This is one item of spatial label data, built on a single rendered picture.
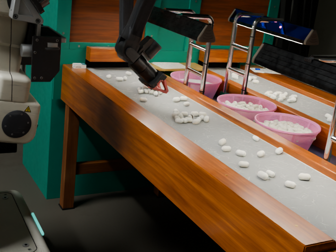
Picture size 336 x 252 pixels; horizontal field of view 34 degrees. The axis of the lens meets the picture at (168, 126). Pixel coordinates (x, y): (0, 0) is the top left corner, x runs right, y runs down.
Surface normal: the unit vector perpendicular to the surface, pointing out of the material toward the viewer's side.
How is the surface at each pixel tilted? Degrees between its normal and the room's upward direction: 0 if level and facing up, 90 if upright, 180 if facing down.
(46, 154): 90
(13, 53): 90
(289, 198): 0
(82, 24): 90
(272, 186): 0
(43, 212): 0
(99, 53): 90
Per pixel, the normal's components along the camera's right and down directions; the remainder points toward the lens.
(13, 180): 0.11, -0.94
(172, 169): -0.87, 0.05
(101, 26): 0.47, 0.33
